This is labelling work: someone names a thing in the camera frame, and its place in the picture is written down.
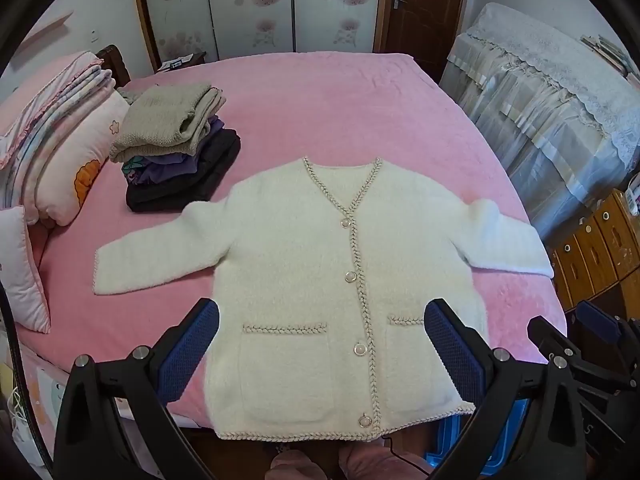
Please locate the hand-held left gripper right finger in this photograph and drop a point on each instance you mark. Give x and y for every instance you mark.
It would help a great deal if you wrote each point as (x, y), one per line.
(452, 355)

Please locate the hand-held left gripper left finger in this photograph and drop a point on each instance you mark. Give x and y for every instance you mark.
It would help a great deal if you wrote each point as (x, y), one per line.
(190, 350)

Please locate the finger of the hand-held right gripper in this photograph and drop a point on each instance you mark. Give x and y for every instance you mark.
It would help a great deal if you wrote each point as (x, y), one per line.
(550, 335)
(595, 320)

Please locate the white fluffy cardigan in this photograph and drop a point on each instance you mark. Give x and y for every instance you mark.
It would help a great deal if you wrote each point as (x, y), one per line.
(300, 260)

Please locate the wooden drawer cabinet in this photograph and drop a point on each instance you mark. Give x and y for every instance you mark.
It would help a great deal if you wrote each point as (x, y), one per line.
(595, 250)

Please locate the blue plastic box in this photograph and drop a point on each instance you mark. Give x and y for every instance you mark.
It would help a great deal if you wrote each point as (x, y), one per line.
(450, 440)

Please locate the person's pink pants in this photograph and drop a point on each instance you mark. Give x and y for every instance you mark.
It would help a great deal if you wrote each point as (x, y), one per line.
(295, 465)

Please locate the black folded garment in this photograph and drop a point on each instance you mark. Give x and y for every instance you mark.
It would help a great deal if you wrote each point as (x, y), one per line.
(200, 185)

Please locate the purple folded garment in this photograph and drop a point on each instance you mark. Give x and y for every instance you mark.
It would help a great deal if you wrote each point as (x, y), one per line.
(175, 167)

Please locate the small pink pillow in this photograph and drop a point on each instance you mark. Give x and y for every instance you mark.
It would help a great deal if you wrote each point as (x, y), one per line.
(22, 270)

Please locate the cartoon print pillow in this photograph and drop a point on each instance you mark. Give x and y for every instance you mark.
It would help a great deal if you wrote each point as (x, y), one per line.
(75, 170)

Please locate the white lace furniture cover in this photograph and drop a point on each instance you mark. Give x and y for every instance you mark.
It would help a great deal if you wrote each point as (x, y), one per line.
(540, 100)

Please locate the beige knit sweater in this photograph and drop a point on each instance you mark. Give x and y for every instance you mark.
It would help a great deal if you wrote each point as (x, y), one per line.
(160, 120)

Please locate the stack of books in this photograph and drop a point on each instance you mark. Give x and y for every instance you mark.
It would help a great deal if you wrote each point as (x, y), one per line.
(607, 52)

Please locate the pink bed blanket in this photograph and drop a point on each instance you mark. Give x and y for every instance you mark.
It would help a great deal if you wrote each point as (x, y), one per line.
(325, 110)

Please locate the pink striped folded quilt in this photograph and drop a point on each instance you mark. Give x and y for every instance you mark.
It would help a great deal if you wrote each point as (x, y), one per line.
(55, 105)

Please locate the wooden nightstand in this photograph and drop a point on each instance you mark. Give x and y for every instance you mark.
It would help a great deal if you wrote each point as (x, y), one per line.
(182, 61)

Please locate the dark wooden headboard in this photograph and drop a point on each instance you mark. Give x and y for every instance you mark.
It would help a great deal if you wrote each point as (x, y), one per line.
(116, 62)

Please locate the brown wooden door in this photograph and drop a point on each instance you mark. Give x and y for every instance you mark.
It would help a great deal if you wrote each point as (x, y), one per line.
(425, 10)

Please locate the floral wardrobe doors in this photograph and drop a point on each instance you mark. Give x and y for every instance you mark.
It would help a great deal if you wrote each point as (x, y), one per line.
(260, 5)

